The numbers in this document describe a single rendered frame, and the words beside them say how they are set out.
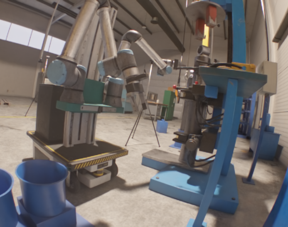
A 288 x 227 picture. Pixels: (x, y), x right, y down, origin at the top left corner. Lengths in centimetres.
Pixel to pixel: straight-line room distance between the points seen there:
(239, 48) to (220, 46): 1173
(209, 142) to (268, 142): 252
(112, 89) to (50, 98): 57
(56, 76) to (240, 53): 184
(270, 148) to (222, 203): 274
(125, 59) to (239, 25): 163
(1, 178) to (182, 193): 132
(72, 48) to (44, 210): 93
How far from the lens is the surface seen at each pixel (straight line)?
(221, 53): 1355
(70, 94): 116
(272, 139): 400
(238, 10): 233
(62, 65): 100
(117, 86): 148
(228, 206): 148
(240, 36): 212
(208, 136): 163
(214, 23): 211
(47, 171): 105
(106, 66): 92
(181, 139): 174
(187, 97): 173
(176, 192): 148
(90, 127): 156
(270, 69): 223
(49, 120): 148
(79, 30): 109
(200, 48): 218
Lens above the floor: 79
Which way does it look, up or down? 4 degrees down
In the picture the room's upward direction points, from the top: 9 degrees clockwise
